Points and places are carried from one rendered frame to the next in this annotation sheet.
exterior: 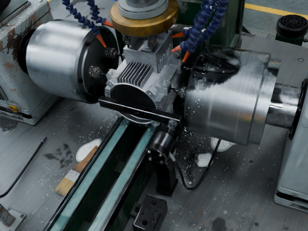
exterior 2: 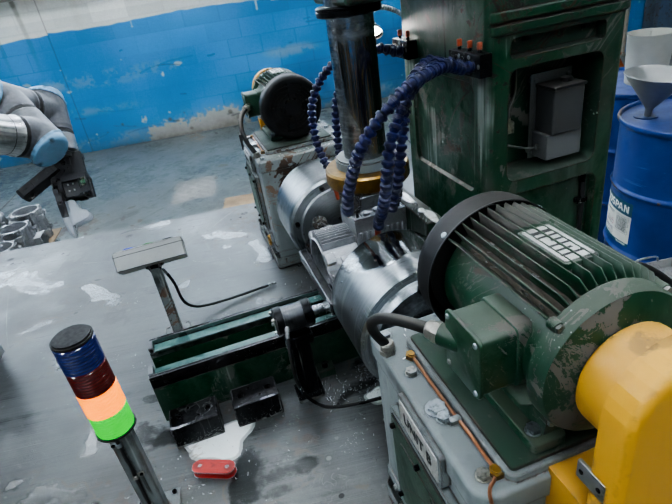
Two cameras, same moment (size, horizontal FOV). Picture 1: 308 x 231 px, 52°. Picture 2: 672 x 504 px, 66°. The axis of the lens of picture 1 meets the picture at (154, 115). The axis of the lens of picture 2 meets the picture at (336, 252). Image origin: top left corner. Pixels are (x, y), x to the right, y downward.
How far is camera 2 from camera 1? 0.70 m
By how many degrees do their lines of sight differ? 40
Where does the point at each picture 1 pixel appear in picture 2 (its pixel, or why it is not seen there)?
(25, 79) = not seen: hidden behind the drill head
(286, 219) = not seen: outside the picture
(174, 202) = (298, 410)
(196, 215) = (300, 437)
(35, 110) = (286, 252)
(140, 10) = (345, 161)
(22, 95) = (276, 227)
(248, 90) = (376, 290)
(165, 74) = not seen: hidden behind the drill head
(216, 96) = (352, 285)
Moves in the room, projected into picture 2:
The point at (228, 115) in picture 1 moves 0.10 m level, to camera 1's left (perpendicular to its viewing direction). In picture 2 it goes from (351, 314) to (311, 297)
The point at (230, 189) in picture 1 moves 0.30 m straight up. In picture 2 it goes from (363, 443) to (342, 322)
